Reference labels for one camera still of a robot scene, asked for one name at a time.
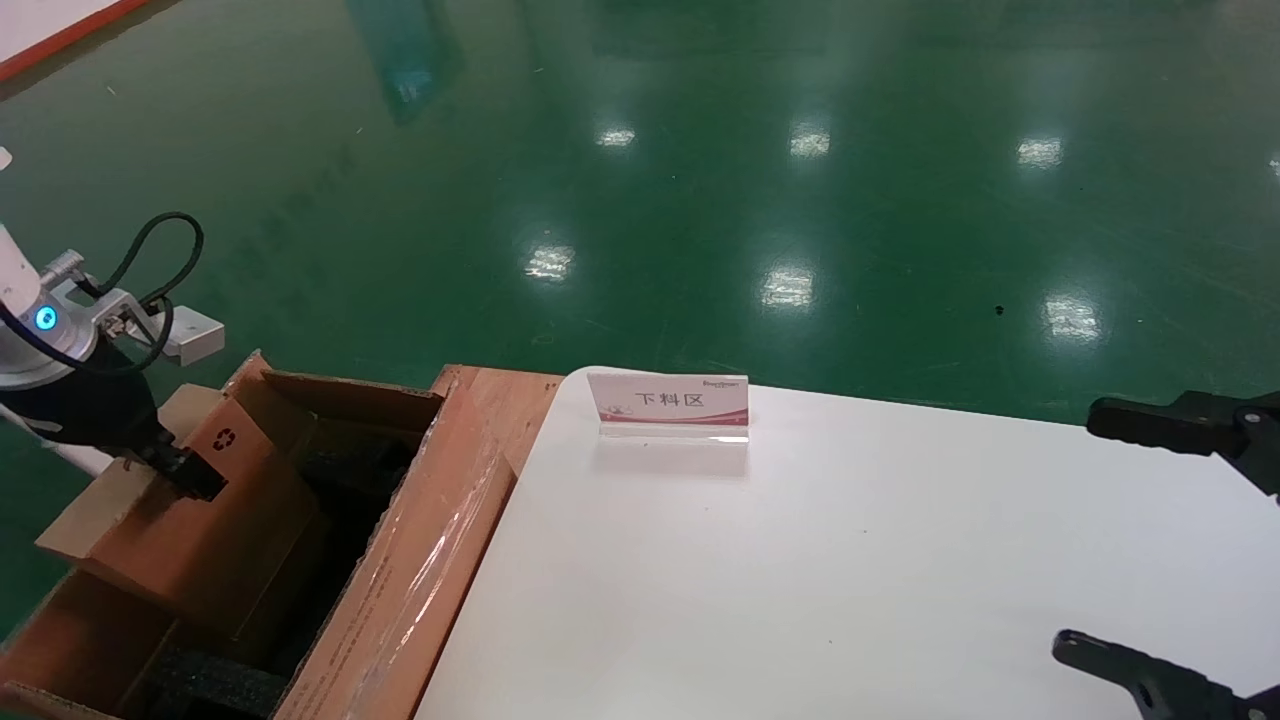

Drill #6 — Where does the acrylic table sign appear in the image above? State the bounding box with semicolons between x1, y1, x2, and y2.
587;372;750;444

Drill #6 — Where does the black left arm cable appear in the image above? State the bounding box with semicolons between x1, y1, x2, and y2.
0;212;206;377

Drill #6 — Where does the white plastic pipe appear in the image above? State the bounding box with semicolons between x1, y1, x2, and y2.
0;405;113;478

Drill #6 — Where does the black foam block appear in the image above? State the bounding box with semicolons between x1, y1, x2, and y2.
150;645;291;720

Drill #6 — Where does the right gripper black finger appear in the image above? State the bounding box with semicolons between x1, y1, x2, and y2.
1051;630;1280;720
1086;390;1280;498

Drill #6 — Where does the small cardboard box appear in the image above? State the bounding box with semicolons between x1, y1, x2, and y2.
36;383;331;641

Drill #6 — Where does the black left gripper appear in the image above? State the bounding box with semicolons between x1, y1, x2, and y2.
0;345;229;503

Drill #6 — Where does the large cardboard box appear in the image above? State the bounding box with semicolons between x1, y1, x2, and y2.
0;350;521;720

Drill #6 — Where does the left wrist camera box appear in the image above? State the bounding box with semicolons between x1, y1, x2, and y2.
150;305;226;368

